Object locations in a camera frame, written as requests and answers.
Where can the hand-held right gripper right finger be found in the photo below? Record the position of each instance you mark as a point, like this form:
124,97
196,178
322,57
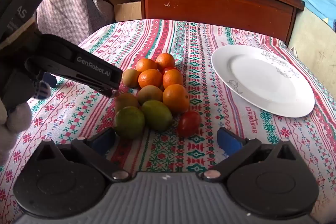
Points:
228,141

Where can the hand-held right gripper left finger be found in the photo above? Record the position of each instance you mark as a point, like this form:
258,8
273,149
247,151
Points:
103,140

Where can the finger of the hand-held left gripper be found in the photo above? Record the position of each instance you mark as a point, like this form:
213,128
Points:
109,91

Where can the brown kiwi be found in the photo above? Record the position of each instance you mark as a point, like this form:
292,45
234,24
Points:
149,94
130,77
126,101

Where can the green citrus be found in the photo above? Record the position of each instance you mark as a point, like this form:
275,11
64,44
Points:
129,121
157,115

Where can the large red tomato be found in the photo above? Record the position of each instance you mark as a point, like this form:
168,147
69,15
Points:
189,123

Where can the orange mandarin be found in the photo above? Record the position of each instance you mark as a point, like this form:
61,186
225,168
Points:
150,78
164,60
176,98
172,78
146,64

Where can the white plate with line drawing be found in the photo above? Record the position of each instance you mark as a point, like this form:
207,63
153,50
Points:
262,77

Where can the person's left hand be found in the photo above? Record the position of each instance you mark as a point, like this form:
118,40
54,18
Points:
17,116

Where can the small red tomato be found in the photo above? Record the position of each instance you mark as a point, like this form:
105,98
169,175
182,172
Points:
168,69

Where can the cardboard box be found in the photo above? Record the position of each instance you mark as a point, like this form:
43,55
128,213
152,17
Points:
126,10

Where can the patterned red green tablecloth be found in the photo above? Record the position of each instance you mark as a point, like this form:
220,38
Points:
183,37

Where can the beige sofa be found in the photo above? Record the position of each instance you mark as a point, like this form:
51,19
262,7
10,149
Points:
315,43

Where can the brown wooden nightstand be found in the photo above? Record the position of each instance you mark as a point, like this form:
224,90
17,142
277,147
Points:
210,3

